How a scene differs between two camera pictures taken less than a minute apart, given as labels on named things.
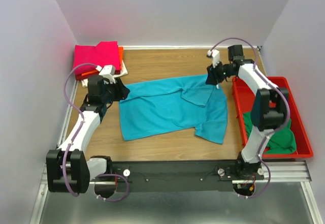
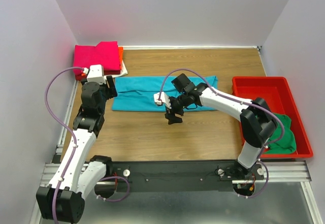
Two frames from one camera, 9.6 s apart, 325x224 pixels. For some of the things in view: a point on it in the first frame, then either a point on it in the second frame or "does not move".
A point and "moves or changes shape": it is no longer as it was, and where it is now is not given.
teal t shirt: x=159 y=106 moves or changes shape
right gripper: x=212 y=75 to x=170 y=114
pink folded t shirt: x=104 y=53 does not move
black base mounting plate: x=174 y=176 does not move
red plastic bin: x=243 y=96 does not move
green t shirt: x=282 y=141 does not move
